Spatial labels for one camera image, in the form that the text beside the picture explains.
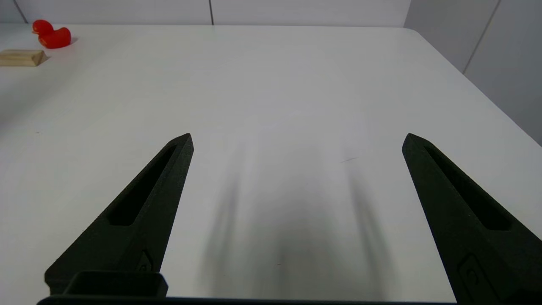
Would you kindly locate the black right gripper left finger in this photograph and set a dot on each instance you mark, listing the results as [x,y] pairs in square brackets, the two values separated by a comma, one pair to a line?
[142,220]

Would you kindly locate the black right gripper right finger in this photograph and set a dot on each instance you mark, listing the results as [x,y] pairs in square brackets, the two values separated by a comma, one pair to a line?
[474,237]

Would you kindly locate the red rubber duck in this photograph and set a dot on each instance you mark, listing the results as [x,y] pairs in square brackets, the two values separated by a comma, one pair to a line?
[53,37]

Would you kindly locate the small wooden block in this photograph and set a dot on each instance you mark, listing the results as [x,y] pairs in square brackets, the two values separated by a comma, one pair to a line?
[21,57]

